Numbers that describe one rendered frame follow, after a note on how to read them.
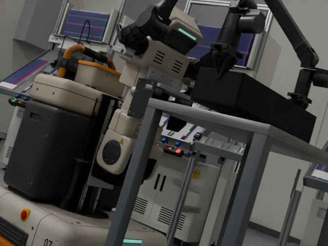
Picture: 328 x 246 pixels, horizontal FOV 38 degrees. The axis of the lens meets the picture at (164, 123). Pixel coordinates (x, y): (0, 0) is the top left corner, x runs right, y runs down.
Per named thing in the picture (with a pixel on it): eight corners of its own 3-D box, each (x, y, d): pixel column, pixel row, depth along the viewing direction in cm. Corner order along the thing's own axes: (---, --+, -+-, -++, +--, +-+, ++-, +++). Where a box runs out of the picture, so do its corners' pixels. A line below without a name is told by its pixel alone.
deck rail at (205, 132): (193, 152, 317) (192, 144, 314) (190, 151, 319) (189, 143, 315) (244, 95, 360) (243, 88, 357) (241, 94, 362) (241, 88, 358)
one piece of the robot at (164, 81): (118, 112, 195) (134, 62, 196) (161, 127, 216) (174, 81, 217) (146, 120, 185) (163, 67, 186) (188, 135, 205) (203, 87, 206)
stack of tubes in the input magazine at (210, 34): (243, 66, 357) (254, 31, 358) (186, 56, 385) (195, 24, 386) (250, 71, 367) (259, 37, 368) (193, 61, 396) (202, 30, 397)
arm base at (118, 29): (135, 35, 197) (115, 24, 188) (150, 25, 193) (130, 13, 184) (139, 52, 193) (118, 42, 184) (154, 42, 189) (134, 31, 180)
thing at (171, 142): (190, 151, 319) (189, 142, 314) (115, 128, 355) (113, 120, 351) (191, 150, 319) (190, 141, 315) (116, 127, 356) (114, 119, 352)
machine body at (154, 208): (183, 250, 337) (209, 165, 340) (109, 217, 376) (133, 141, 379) (222, 248, 391) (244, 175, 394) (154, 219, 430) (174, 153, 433)
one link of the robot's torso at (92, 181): (77, 181, 210) (94, 127, 211) (122, 189, 231) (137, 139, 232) (118, 199, 192) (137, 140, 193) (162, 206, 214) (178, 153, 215)
